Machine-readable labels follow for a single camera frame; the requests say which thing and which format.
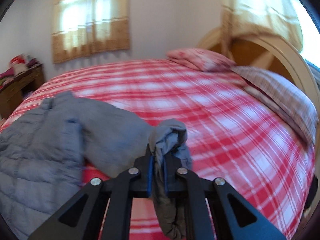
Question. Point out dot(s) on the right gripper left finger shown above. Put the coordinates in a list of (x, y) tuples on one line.
[(101, 209)]

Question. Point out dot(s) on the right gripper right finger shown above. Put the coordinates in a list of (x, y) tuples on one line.
[(213, 209)]

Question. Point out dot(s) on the grey puffer jacket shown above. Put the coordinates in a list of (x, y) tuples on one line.
[(44, 151)]

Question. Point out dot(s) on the clothes pile on desk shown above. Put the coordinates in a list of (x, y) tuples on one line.
[(17, 65)]

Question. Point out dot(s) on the red plaid bed sheet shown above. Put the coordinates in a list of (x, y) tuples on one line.
[(230, 133)]

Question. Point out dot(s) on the striped pillow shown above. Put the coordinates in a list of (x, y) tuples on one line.
[(284, 98)]

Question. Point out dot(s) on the brown wooden desk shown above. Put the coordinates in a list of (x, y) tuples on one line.
[(15, 91)]

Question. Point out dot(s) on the pink floral folded blanket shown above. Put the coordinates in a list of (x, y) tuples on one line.
[(200, 59)]

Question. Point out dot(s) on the cream wooden headboard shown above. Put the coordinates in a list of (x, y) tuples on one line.
[(275, 54)]

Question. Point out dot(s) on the beige side window curtain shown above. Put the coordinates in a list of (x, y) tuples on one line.
[(241, 18)]

